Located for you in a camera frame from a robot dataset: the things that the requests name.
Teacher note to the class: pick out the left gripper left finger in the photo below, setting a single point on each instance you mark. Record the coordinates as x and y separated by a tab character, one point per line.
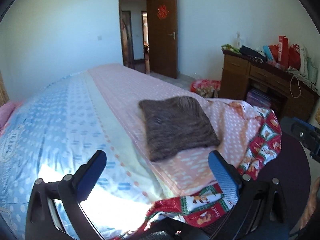
43	220

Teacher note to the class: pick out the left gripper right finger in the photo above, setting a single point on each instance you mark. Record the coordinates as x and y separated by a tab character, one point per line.
259	208

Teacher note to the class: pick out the brown knitted sun-pattern sweater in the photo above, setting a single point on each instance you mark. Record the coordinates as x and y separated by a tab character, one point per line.
174	125

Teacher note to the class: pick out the red cartoon patterned quilt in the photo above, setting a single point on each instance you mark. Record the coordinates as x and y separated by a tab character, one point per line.
178	218

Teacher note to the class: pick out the white paper bag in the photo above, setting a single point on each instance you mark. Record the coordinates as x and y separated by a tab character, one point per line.
303	61

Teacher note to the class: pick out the purple books under desk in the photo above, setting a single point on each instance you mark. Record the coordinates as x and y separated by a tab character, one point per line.
257	98

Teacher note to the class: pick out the red gift bag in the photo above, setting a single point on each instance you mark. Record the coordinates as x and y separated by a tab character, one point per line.
283	51

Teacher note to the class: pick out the brown wooden desk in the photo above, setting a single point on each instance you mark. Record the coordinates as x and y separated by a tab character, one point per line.
287	95

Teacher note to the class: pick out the red patterned bag on floor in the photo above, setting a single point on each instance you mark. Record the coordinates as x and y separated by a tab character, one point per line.
206	88

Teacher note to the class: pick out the pink folded blanket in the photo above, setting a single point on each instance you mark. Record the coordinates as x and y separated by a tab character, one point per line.
6	112

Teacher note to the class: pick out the green cloth on desk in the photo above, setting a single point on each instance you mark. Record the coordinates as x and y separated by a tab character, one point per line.
228	47

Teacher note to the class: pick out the pink and blue bedsheet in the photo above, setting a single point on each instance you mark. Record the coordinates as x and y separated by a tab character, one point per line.
58	129

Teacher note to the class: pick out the yellow patterned curtain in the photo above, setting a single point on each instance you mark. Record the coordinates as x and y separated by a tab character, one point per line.
4	98

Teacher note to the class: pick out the brown wooden door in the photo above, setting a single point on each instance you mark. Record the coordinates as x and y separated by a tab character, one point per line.
163	38

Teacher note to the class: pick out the red paper door decoration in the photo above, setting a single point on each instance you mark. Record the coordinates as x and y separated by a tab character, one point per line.
162	12

